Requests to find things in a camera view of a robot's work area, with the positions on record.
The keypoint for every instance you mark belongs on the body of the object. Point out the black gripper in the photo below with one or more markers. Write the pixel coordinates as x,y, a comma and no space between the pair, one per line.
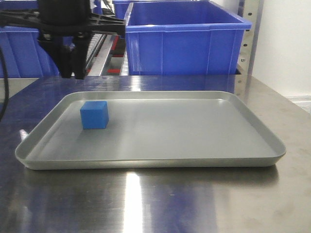
61,18

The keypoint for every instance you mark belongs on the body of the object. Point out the blue foam cube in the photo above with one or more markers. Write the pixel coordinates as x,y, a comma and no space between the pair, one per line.
94,115

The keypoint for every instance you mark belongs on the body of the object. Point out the blue bin front left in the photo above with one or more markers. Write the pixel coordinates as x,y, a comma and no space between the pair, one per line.
23,55

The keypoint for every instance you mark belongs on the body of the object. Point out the blue bin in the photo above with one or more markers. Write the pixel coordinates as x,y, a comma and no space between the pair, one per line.
182,38
23,55
120,7

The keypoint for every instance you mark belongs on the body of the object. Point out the blue bin rear right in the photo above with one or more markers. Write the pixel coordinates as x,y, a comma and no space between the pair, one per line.
120,7

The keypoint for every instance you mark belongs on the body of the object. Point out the grey metal tray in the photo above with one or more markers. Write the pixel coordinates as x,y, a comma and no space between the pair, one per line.
152,129

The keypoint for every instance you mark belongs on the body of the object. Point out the blue bin front right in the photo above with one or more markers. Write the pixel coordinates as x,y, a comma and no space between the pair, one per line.
182,38

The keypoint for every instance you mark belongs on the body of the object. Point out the steel shelf upright post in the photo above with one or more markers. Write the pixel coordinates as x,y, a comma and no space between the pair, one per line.
252,11

